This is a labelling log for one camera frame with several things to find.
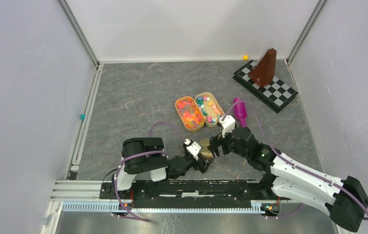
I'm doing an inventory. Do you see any gold round jar lid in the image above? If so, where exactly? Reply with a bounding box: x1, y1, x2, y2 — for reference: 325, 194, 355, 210
199, 138, 214, 159

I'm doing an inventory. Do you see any gold tin of star candies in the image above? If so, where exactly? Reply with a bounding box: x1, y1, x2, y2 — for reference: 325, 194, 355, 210
194, 92, 225, 128

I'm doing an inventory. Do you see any magenta plastic scoop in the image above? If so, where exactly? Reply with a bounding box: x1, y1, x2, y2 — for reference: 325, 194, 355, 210
233, 97, 248, 127

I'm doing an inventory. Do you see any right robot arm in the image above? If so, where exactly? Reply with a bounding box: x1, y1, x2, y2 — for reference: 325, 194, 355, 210
210, 127, 368, 233

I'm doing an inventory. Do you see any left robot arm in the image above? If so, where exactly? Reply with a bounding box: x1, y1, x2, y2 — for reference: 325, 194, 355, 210
111, 137, 215, 199

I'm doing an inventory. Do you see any gold tin of gummy candies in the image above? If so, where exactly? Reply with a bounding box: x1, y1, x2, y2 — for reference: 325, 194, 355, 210
174, 96, 205, 133

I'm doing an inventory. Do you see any black white chessboard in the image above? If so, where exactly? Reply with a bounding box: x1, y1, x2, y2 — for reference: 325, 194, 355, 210
233, 60, 298, 113

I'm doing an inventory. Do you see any brown wooden metronome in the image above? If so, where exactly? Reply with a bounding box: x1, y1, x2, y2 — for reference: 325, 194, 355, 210
248, 48, 277, 87

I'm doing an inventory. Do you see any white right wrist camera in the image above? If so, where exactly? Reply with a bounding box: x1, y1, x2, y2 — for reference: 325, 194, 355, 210
218, 115, 236, 138

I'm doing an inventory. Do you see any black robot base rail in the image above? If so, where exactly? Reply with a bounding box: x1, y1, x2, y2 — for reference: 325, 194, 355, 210
99, 179, 279, 209

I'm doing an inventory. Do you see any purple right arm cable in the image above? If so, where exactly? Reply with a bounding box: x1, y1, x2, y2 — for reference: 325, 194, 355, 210
221, 100, 368, 221

